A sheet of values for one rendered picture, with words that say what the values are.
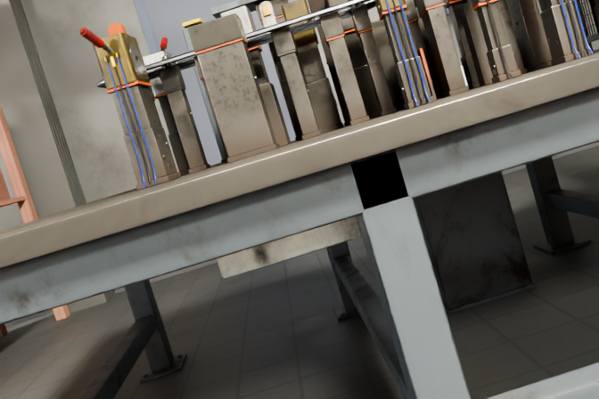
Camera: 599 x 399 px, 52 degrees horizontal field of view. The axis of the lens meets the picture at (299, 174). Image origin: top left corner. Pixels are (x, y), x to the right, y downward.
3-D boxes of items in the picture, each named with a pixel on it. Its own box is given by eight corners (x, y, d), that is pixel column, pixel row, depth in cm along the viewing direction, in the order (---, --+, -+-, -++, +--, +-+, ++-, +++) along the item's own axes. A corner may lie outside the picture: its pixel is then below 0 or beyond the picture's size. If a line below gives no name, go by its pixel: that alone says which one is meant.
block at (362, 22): (381, 116, 162) (350, 9, 161) (380, 116, 169) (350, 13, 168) (397, 111, 162) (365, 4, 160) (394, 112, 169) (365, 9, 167)
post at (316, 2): (344, 126, 184) (306, -5, 182) (344, 126, 189) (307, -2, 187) (361, 121, 184) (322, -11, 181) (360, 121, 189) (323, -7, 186)
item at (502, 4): (508, 78, 159) (478, -32, 157) (504, 79, 164) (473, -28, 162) (528, 72, 159) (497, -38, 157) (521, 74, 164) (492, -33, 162)
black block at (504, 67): (503, 83, 139) (467, -45, 137) (492, 85, 149) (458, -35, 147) (526, 76, 139) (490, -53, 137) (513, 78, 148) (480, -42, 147)
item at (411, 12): (427, 101, 174) (398, 1, 172) (426, 102, 177) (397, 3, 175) (441, 98, 173) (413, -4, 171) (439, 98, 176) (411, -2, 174)
